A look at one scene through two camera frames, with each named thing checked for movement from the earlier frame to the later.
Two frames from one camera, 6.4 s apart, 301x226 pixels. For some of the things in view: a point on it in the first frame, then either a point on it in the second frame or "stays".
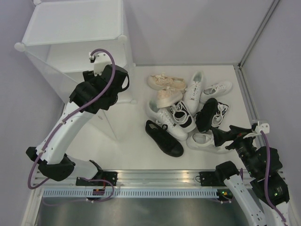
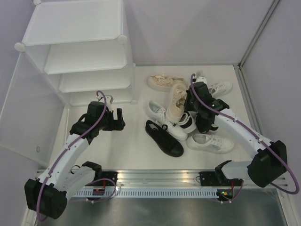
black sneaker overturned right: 204,117 stays
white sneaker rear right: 215,90 stays
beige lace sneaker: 167,97 → 176,106
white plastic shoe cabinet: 59,36 stays
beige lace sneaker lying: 161,81 stays
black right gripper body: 235,139 → 191,103
